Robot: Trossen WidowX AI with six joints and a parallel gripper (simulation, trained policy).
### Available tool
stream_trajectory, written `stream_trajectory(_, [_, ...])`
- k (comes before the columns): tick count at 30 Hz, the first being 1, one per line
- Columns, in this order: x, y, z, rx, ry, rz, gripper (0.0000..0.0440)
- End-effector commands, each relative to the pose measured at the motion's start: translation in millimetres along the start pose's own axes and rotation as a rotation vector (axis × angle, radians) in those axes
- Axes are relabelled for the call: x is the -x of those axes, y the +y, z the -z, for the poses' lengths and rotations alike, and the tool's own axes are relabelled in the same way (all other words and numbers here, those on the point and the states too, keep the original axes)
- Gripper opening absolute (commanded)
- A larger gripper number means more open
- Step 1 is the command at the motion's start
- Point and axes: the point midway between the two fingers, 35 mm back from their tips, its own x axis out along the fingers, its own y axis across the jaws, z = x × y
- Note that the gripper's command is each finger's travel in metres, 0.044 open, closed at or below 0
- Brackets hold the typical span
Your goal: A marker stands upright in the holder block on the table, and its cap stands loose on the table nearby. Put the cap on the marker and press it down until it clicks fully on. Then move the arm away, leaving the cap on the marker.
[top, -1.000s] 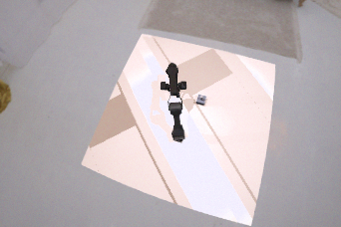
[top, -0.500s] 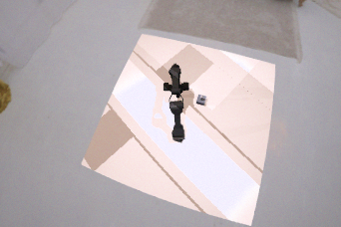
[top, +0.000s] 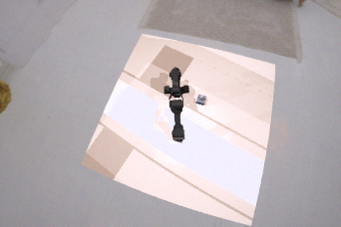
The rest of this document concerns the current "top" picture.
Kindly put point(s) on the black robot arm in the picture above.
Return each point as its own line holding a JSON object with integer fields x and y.
{"x": 178, "y": 133}

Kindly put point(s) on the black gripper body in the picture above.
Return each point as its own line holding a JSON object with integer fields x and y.
{"x": 185, "y": 89}

